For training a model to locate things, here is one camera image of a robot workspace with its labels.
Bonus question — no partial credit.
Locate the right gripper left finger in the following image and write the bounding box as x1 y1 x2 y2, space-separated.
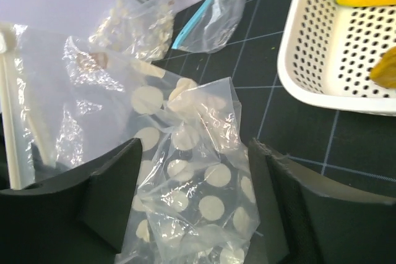
1 138 142 263

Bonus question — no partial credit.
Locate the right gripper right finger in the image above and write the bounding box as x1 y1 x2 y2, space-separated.
247 140 395 263

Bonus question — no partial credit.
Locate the polka dot zip bag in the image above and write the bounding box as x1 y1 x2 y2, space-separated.
1 23 259 263

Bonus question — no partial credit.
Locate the white perforated plastic basket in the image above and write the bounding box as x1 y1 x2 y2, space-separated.
277 0 395 116

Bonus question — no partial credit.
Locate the polka dot bag middle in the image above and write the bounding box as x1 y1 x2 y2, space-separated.
88 0 174 62

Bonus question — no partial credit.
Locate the blue zipper clear bag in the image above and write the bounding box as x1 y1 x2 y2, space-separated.
171 0 246 53

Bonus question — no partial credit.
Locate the black grid mat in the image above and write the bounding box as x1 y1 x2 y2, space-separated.
157 0 395 196

